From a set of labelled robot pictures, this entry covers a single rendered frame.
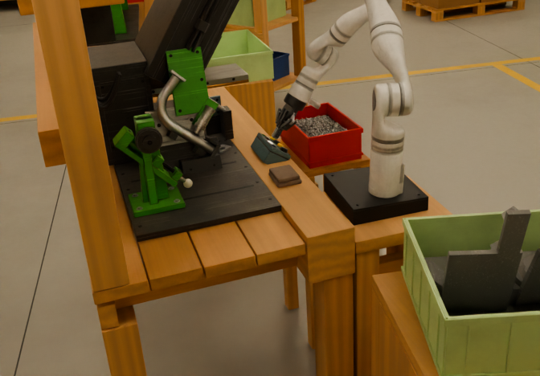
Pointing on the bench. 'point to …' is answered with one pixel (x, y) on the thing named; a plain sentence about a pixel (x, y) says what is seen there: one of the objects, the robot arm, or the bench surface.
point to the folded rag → (284, 176)
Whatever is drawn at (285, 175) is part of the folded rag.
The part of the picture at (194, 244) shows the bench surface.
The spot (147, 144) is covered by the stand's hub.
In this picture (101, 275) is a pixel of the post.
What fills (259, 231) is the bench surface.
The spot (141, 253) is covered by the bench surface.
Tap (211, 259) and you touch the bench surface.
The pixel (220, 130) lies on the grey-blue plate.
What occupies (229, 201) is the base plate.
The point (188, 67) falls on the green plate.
